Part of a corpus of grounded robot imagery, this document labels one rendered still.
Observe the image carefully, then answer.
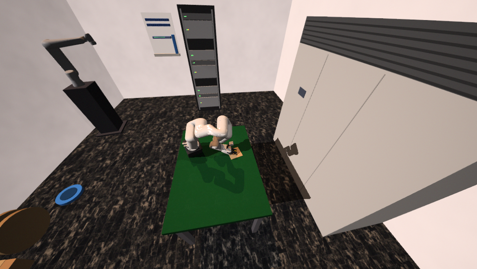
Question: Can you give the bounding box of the orange mat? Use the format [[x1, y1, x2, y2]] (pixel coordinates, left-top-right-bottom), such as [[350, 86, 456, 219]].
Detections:
[[229, 147, 243, 159]]

